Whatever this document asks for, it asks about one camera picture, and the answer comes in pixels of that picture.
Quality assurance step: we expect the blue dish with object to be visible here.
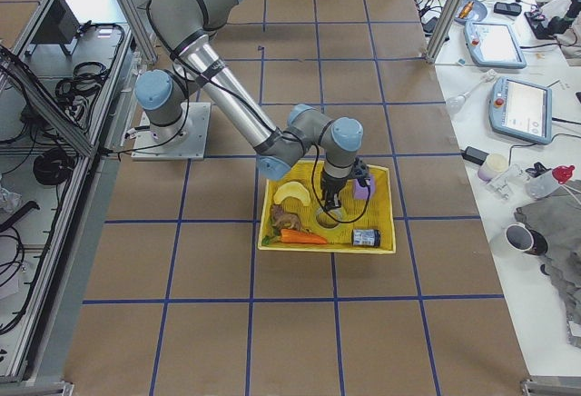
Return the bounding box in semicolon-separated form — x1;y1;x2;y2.
454;0;488;24

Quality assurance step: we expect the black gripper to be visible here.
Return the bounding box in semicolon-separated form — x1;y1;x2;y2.
320;173;353;213

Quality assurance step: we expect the black coiled cable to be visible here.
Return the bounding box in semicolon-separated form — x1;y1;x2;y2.
33;146;75;187

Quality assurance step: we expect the yellow plastic banana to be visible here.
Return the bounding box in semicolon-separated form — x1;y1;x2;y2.
273;181;311;207

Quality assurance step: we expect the black power adapter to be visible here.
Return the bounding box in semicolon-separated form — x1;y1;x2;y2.
461;146;489;166

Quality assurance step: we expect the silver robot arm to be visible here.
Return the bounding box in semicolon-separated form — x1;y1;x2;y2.
135;0;369;211

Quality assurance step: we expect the lower teach pendant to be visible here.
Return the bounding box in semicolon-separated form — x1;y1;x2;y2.
488;77;553;144

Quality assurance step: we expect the lavender cup with lid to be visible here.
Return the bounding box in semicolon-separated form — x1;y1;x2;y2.
478;153;508;182

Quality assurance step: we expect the teach pendant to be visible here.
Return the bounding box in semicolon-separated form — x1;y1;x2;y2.
464;21;527;69
488;77;553;144

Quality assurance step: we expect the aluminium frame post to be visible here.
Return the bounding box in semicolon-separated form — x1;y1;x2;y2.
425;0;461;64

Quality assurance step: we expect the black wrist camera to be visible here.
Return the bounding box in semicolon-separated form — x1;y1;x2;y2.
352;157;371;187

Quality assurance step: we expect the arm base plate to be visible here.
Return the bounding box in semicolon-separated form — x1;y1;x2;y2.
131;102;211;161

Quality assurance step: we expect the upper teach pendant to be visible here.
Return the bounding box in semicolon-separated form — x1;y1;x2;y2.
464;21;527;69

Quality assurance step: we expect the clear bottle red cap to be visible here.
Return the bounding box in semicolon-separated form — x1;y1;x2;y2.
526;165;576;200

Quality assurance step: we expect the small blue can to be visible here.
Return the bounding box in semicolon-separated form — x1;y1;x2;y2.
351;229;381;248

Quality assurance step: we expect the brown toy animal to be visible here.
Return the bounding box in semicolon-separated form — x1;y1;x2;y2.
271;204;302;231

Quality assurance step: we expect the orange plastic carrot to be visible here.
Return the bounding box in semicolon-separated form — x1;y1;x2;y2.
261;229;329;245

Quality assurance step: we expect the grey cloth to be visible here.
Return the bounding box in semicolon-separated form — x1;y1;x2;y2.
514;190;580;347

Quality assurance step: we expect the yellow woven basket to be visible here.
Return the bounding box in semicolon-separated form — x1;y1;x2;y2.
258;161;397;254

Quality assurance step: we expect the purple sponge block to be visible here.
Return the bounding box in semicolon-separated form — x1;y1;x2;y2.
353;174;376;201

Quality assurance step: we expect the black and white mug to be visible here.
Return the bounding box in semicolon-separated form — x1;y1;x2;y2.
504;223;548;256

